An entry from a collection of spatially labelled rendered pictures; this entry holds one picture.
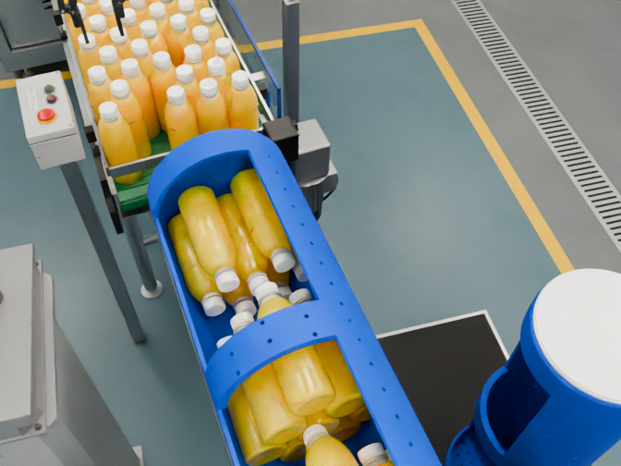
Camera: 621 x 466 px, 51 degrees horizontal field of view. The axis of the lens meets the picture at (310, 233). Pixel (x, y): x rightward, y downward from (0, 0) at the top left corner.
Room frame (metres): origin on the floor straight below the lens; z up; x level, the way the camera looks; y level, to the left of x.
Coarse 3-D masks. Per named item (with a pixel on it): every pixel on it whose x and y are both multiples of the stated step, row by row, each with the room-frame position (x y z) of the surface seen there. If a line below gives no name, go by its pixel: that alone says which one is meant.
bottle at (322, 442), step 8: (312, 440) 0.34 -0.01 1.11; (320, 440) 0.33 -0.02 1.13; (328, 440) 0.33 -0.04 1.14; (336, 440) 0.33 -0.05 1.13; (312, 448) 0.31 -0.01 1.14; (320, 448) 0.31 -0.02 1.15; (328, 448) 0.31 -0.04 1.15; (336, 448) 0.31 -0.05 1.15; (344, 448) 0.31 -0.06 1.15; (312, 456) 0.30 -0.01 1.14; (320, 456) 0.30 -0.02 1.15; (328, 456) 0.30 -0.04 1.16; (336, 456) 0.30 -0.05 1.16; (344, 456) 0.30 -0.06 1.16; (352, 456) 0.30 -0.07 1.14; (312, 464) 0.29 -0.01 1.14; (320, 464) 0.29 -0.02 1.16; (328, 464) 0.28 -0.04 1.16; (336, 464) 0.28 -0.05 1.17; (344, 464) 0.28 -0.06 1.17; (352, 464) 0.29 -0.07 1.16
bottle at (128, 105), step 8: (112, 96) 1.11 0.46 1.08; (120, 96) 1.10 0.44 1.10; (128, 96) 1.11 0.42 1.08; (120, 104) 1.09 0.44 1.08; (128, 104) 1.10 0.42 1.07; (136, 104) 1.11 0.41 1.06; (120, 112) 1.08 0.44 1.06; (128, 112) 1.09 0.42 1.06; (136, 112) 1.10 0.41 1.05; (128, 120) 1.08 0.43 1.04; (136, 120) 1.09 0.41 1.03; (144, 120) 1.12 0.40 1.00; (136, 128) 1.09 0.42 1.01; (144, 128) 1.11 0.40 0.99; (136, 136) 1.09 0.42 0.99; (144, 136) 1.10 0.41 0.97; (136, 144) 1.08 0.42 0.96; (144, 144) 1.10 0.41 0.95; (144, 152) 1.09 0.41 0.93
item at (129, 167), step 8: (168, 152) 1.05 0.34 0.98; (136, 160) 1.02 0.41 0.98; (144, 160) 1.02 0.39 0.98; (152, 160) 1.02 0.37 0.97; (160, 160) 1.03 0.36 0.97; (112, 168) 0.99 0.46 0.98; (120, 168) 0.99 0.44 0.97; (128, 168) 1.00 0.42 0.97; (136, 168) 1.01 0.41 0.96; (144, 168) 1.01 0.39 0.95; (112, 176) 0.98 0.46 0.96
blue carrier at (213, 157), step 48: (192, 144) 0.83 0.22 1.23; (240, 144) 0.83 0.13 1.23; (288, 192) 0.75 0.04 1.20; (336, 288) 0.55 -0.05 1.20; (192, 336) 0.50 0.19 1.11; (240, 336) 0.45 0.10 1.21; (288, 336) 0.44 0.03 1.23; (336, 336) 0.45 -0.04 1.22; (240, 384) 0.39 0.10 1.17; (384, 384) 0.39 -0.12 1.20; (384, 432) 0.31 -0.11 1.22
